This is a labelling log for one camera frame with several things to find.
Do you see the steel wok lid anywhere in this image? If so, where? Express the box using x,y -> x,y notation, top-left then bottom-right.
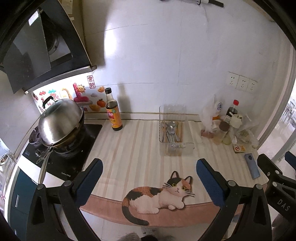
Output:
38,96 -> 84,146

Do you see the black range hood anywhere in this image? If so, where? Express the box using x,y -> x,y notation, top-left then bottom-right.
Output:
1,1 -> 97,93

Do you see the dark bottle red cap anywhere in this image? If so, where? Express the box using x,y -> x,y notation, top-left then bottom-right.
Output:
224,99 -> 239,123

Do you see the striped cat placemat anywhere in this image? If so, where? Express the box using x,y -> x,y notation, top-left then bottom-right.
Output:
82,120 -> 268,227

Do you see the white wall socket panel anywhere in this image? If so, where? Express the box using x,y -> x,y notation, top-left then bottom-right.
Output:
226,72 -> 258,93

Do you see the steel round spoon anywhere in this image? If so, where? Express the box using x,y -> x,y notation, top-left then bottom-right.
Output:
170,121 -> 177,142

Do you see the clear plastic bag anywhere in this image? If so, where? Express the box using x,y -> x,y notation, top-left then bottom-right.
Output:
200,95 -> 223,138

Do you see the soy sauce bottle yellow label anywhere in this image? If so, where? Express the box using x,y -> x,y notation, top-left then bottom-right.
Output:
105,87 -> 123,131

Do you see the wok with long handle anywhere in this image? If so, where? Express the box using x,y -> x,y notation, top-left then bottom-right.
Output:
36,113 -> 85,184

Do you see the wooden chopstick green band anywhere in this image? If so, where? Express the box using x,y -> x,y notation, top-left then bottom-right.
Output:
175,122 -> 181,142

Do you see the small red yellow box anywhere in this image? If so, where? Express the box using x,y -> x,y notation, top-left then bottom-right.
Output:
233,144 -> 246,153

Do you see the clear plastic utensil tray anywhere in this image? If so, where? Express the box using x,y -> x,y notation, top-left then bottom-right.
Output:
159,104 -> 195,157

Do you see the glass jar brown lid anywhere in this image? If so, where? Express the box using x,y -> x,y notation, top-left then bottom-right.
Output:
213,121 -> 230,145

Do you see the blue smartphone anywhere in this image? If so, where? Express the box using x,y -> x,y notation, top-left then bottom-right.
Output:
244,153 -> 260,180

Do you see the black gas stove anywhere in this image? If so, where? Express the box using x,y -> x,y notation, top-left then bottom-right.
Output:
21,123 -> 103,182

